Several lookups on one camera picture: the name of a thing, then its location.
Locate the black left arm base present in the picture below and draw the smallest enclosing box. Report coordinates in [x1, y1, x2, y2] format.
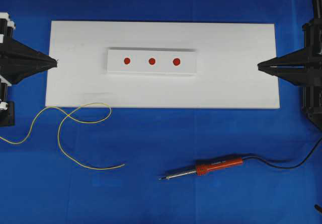
[0, 101, 15, 127]

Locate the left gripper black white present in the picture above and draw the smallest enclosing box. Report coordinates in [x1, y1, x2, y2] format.
[1, 12, 57, 110]

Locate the blue table cloth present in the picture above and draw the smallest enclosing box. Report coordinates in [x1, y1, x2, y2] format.
[1, 0, 321, 223]

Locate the small white raised plate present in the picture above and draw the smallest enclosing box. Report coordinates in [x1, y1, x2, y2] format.
[107, 47, 197, 75]

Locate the orange handled soldering iron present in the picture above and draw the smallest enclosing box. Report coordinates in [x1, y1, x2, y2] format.
[159, 158, 244, 180]

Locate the yellow solder wire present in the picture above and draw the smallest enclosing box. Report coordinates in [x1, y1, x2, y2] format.
[0, 102, 126, 171]

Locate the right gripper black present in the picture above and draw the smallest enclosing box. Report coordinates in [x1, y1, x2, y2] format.
[258, 19, 321, 113]

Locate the black soldering iron cable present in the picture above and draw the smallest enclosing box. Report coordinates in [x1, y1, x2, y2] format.
[242, 135, 322, 170]

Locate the large white board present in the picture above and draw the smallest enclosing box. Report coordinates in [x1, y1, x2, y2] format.
[46, 21, 280, 109]

